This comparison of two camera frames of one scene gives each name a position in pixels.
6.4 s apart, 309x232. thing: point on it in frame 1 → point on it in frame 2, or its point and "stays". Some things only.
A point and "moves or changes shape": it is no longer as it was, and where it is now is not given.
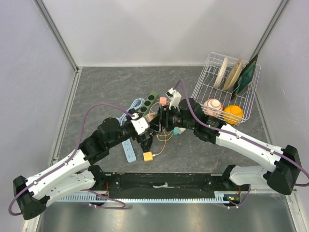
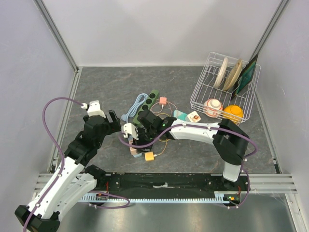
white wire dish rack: [225, 88] stays
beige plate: [233, 74] stays
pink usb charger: [162, 100] stays
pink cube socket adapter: [150, 116] moves or changes shape
